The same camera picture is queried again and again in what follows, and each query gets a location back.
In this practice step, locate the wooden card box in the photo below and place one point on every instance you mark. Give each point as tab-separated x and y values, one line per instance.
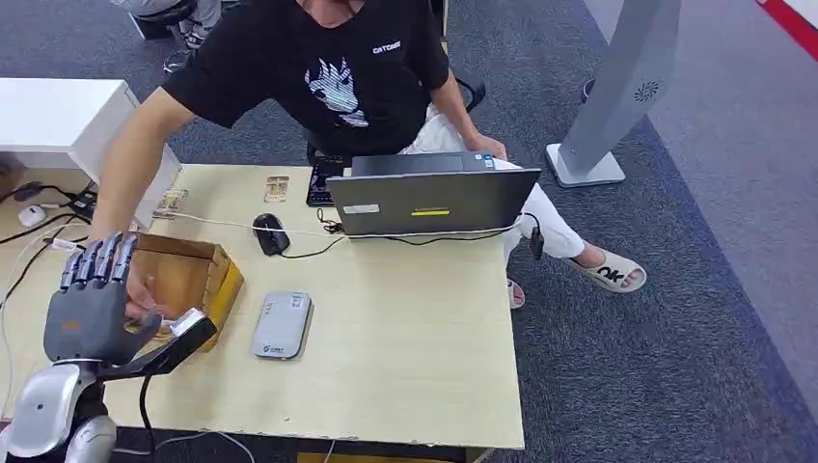
192	281

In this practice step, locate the grey floor stand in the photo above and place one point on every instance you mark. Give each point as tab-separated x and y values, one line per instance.
613	83

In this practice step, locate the person's left hand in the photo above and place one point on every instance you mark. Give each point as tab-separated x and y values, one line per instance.
487	146

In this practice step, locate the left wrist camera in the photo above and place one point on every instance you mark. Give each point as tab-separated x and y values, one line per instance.
185	323

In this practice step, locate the yellow board under desk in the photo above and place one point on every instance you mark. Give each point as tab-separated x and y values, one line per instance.
364	458

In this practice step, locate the person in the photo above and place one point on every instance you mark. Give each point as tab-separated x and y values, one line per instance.
332	76
198	16

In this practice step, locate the black computer mouse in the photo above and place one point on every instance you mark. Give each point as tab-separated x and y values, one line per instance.
271	236

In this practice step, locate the black smartphone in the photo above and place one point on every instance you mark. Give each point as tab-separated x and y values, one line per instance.
317	185

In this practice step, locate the small white round device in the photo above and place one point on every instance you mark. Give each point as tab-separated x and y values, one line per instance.
30	216

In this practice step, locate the black power brick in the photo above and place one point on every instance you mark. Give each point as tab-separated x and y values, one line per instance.
82	203

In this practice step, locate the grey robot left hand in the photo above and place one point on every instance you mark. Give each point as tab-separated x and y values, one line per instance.
86	323

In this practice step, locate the small white connector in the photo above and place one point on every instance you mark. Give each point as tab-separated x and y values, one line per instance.
62	245

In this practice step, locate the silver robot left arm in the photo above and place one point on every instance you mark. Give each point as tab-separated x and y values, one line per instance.
45	406

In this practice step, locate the printed card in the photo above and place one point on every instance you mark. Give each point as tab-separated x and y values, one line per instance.
277	189
170	203

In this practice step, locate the pale sandal with print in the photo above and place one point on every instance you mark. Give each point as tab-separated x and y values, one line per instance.
610	273

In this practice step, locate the grey laptop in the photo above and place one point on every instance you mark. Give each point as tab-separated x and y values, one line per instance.
431	203

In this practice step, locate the black plug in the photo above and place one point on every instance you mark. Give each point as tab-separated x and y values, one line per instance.
27	191

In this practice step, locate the grey card reader device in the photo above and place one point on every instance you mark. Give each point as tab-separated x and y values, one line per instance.
282	324

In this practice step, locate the person's right hand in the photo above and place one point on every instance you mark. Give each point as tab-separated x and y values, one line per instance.
142	294

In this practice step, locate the white cabinet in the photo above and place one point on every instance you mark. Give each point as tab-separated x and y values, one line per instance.
57	118

